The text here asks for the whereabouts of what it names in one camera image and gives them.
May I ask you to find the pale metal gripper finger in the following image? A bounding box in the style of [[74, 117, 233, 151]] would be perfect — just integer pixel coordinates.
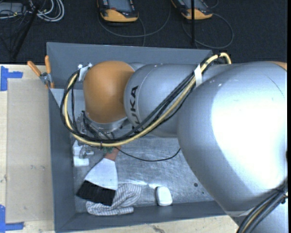
[[73, 146, 95, 167], [72, 139, 83, 156]]

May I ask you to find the grey metal bin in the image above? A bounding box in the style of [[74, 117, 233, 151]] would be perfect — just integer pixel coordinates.
[[46, 42, 240, 233]]

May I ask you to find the brown cardboard board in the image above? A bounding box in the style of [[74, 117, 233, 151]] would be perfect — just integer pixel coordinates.
[[5, 78, 55, 223]]

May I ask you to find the striped grey white cloth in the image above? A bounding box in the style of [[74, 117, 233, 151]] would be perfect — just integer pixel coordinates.
[[85, 183, 142, 216]]

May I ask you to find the white rounded soap bar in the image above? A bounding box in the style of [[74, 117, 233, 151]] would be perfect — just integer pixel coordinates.
[[155, 186, 174, 207]]

